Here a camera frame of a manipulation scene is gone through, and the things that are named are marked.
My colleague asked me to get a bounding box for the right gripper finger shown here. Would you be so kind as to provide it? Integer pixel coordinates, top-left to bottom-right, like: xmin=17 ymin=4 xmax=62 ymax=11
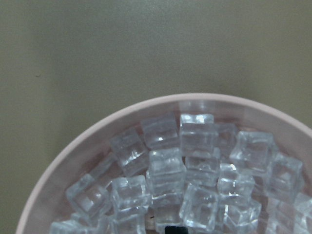
xmin=165 ymin=226 xmax=188 ymax=234

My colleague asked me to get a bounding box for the pink ice bowl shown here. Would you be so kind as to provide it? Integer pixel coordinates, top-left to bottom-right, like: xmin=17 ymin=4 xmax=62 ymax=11
xmin=16 ymin=93 xmax=312 ymax=234

